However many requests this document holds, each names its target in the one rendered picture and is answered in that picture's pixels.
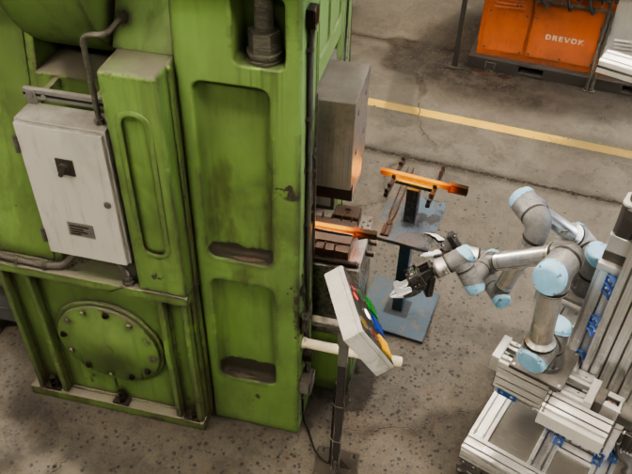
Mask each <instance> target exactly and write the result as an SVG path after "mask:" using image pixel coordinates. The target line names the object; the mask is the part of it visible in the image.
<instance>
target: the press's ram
mask: <svg viewBox="0 0 632 474"><path fill-rule="evenodd" d="M370 74H371V65H368V64H361V63H355V62H347V61H340V60H334V59H329V61H328V63H327V65H326V67H325V69H324V73H323V75H322V77H321V79H320V81H319V83H318V84H317V93H319V107H318V145H317V182H316V185H320V186H325V187H331V188H337V189H342V190H348V191H350V190H351V188H352V185H353V182H354V178H355V176H356V172H357V169H358V166H359V163H360V160H361V156H362V154H363V151H364V148H365V135H366V123H367V111H368V99H369V86H370Z"/></svg>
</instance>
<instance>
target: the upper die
mask: <svg viewBox="0 0 632 474"><path fill-rule="evenodd" d="M361 164H362V156H361V160H360V163H359V166H358V169H357V172H356V174H355V178H354V182H353V185H352V188H351V190H350V191H348V190H342V189H337V188H331V187H325V186H320V185H316V196H318V197H324V198H334V199H340V200H346V201H352V200H353V196H354V193H355V190H356V186H357V183H358V180H359V177H360V174H361Z"/></svg>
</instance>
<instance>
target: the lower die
mask: <svg viewBox="0 0 632 474"><path fill-rule="evenodd" d="M315 221H318V222H323V223H328V224H334V225H340V226H345V227H350V228H354V227H355V226H357V222H355V221H352V223H351V221H350V220H344V219H342V221H340V219H338V218H332V219H331V217H327V216H323V218H322V216H321V215H317V214H316V220H315ZM353 235H354V234H353V233H348V232H342V231H336V230H331V229H321V228H315V239H317V243H315V255H319V256H322V255H323V254H325V256H326V257H329V258H333V255H334V244H335V243H337V246H336V247H335V258H336V259H340V260H346V261H348V260H349V258H350V255H351V251H352V248H353V244H354V241H355V238H353ZM324 241H326V245H325V251H324Z"/></svg>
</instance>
